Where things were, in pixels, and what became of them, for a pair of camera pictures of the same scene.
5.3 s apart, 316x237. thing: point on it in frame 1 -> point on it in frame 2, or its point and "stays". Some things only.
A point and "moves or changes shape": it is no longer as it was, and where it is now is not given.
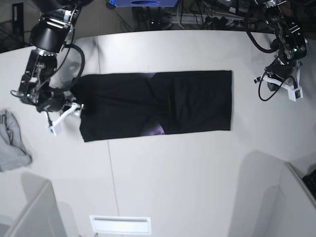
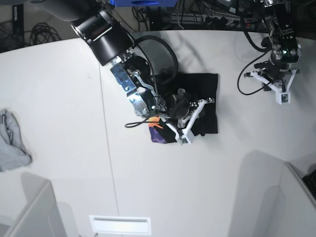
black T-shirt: [126, 105] moves or changes shape
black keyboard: [310, 180] stays
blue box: [118, 3] stays
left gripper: [57, 101] -> [179, 106]
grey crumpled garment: [14, 155] stays
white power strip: [209, 20] stays
